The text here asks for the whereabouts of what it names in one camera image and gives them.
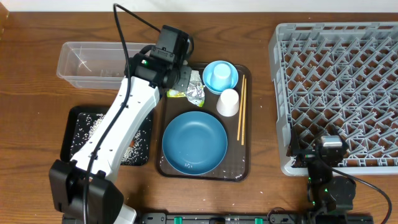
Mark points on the right wooden chopstick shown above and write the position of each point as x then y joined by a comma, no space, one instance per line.
244,112

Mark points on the light blue bowl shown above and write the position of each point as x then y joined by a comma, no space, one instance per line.
206,75

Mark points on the green snack wrapper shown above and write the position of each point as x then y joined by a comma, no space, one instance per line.
195,93

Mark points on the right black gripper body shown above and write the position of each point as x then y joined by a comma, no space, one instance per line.
306,157

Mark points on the pale pink cup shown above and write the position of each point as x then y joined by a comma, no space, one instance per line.
228,103

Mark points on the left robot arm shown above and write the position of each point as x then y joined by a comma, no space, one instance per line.
83,188

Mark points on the wooden chopstick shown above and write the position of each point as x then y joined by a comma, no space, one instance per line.
244,112
240,107

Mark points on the blue plate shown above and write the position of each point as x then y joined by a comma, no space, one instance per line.
194,143

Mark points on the white rice pile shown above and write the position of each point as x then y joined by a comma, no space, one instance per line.
87,124

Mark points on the clear plastic bin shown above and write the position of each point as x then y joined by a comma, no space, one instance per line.
92,65

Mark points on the left wooden chopstick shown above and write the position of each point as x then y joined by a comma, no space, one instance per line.
240,107

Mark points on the light blue cup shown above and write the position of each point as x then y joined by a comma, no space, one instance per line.
221,77

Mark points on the dark brown serving tray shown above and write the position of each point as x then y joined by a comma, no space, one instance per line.
236,163

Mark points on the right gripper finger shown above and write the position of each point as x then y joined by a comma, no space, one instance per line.
329,130
294,146

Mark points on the grey dishwasher rack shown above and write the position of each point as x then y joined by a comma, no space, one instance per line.
341,73

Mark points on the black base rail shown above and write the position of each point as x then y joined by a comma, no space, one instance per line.
274,218

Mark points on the black waste tray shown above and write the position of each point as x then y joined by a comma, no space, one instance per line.
70,127

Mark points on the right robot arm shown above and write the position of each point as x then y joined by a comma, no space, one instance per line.
331,196

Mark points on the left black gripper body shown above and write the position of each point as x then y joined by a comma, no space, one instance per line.
181,78

